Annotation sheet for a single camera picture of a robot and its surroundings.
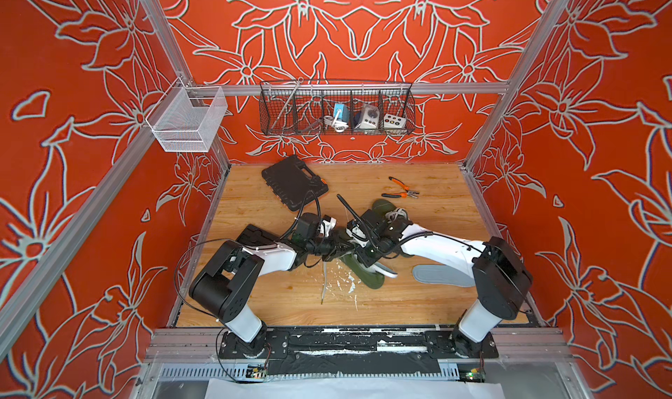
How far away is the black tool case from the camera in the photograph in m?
1.04

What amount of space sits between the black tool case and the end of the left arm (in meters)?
0.20

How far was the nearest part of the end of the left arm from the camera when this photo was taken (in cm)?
73
